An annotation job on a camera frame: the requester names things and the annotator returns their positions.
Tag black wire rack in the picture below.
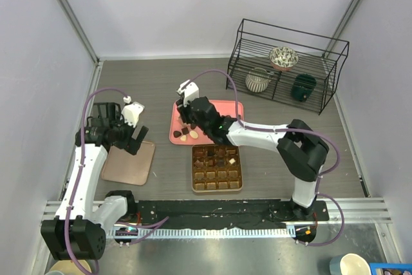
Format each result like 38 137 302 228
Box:
226 18 350 114

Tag white oval chocolate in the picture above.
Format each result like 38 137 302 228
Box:
189 130 198 139

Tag striped ceramic cup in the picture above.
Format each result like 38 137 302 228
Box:
245 67 274 93

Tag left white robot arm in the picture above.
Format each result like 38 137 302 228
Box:
41 102 149 260

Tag pink plastic tray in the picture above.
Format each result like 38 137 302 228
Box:
169 99 244 146

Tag beige plate bottom left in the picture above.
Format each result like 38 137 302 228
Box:
45 260 84 275

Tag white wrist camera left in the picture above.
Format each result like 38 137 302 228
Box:
121 96 145 128

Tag blue box corner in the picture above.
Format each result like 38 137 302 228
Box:
370 263 412 275

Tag metal tongs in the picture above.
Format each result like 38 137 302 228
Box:
178 117 187 127

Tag rose gold tin lid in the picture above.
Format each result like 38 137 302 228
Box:
101 141 156 186

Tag purple cable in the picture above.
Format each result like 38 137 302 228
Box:
189 69 346 247
64 86 170 272

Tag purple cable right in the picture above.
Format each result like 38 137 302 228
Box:
189 69 346 247

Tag dark heart chocolate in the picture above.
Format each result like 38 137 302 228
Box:
173 131 182 138

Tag floral ceramic bowl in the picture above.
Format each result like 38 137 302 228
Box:
269 46 299 71

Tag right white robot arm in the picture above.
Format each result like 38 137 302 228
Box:
174 97 329 220

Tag dark green mug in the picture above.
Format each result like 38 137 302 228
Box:
291 74 317 102

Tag white bowl bottom right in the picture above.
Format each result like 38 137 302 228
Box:
329 253 371 275

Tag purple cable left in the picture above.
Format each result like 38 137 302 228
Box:
64 86 170 272

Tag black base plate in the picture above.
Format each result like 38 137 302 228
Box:
136 199 330 230

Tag gold chocolate box with tray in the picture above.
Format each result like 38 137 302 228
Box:
191 144 243 194

